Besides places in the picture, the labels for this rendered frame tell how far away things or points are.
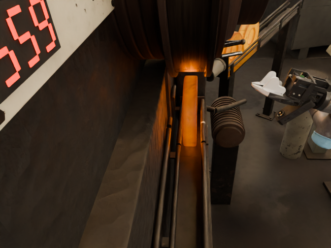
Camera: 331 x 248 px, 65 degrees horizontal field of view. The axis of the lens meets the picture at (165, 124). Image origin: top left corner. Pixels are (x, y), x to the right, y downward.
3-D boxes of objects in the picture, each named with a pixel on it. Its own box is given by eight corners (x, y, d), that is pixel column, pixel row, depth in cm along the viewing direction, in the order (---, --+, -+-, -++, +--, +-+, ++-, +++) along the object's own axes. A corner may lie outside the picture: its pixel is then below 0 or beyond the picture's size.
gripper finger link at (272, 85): (258, 69, 73) (289, 77, 74) (249, 87, 77) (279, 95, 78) (260, 75, 71) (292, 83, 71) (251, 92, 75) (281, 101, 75)
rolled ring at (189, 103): (197, 62, 70) (185, 63, 70) (196, 100, 55) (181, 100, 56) (197, 118, 81) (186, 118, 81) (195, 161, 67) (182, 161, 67)
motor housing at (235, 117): (207, 209, 131) (212, 124, 98) (206, 175, 148) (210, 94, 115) (234, 210, 129) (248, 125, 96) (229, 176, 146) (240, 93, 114)
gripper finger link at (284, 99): (267, 86, 76) (295, 93, 77) (265, 91, 77) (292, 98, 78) (271, 94, 73) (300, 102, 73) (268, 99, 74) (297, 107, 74)
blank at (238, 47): (216, 40, 101) (224, 41, 99) (237, 24, 109) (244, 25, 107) (216, 74, 111) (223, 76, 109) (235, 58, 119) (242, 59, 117)
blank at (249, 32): (236, 24, 109) (244, 26, 107) (254, 11, 117) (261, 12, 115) (235, 58, 119) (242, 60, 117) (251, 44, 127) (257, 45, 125)
